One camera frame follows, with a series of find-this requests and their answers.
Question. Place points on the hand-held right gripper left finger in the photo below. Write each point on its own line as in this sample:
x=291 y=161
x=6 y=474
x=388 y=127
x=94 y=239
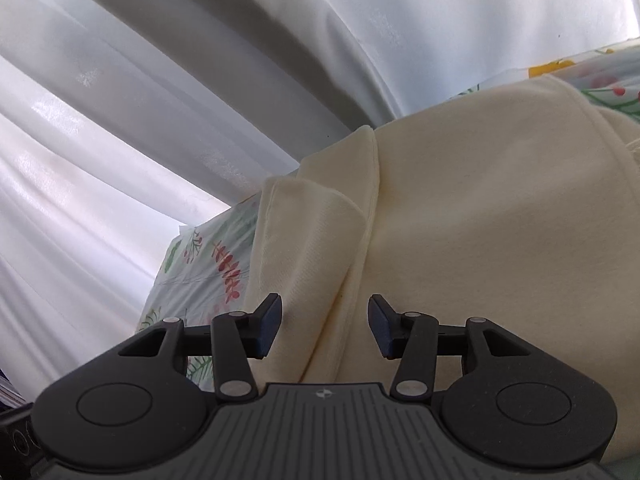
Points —
x=270 y=321

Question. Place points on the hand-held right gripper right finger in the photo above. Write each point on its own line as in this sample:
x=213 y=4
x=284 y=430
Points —
x=381 y=321

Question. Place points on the cream long-sleeve sweater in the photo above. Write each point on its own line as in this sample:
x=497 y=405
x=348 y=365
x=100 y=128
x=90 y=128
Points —
x=475 y=240

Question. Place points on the floral bed sheet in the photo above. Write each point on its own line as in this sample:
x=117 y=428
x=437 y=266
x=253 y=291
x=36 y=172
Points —
x=200 y=270

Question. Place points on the white curtain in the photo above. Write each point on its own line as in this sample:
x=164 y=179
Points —
x=150 y=110

